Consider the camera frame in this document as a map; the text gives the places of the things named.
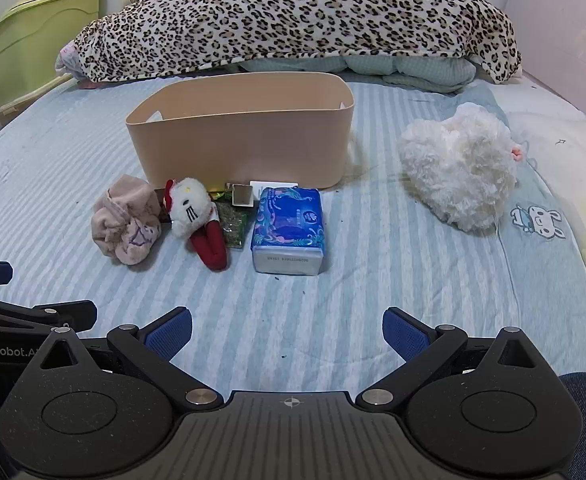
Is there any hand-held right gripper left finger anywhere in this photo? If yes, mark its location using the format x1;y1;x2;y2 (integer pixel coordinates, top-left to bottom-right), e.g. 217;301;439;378
19;307;222;406

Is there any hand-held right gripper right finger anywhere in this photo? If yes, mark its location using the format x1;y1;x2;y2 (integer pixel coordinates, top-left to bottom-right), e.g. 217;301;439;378
355;307;562;406

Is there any blue striped bed sheet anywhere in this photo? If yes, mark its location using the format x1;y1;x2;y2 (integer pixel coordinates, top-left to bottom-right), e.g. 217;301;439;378
0;72;586;402

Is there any beige crumpled cloth toy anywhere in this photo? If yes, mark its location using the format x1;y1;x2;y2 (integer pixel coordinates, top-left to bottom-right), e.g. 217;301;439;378
91;174;163;267

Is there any green patterned packet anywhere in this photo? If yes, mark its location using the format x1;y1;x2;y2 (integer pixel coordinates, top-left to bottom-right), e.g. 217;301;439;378
212;191;253;250

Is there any white cat plush toy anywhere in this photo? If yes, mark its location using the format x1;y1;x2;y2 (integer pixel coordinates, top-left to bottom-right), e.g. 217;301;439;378
164;177;229;274

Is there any small square metal mirror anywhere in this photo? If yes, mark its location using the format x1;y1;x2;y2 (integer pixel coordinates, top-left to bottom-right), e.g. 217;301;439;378
226;183;255;209

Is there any blue tissue pack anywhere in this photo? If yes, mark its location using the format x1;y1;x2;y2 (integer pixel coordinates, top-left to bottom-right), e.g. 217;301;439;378
250;186;325;276

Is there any white fluffy plush toy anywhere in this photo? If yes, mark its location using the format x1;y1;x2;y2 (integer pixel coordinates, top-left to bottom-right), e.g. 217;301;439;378
397;102;524;234

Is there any small white card box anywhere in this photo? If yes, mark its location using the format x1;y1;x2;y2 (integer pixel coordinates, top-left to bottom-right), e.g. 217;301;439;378
249;179;299;199

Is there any beige storage basket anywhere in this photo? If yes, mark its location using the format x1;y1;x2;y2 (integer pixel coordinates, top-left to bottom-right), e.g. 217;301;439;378
125;72;357;191

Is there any green plastic storage box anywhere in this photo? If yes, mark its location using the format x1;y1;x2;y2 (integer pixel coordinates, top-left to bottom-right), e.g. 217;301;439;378
0;0;104;116

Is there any white quilt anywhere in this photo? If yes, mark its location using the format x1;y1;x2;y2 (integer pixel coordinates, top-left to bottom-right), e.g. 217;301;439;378
502;109;586;342

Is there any teal folded quilt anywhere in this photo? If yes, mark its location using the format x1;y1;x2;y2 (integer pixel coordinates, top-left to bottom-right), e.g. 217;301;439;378
223;52;476;94

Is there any leopard print blanket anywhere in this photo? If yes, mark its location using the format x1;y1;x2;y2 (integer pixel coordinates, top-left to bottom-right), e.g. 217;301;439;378
55;0;524;86

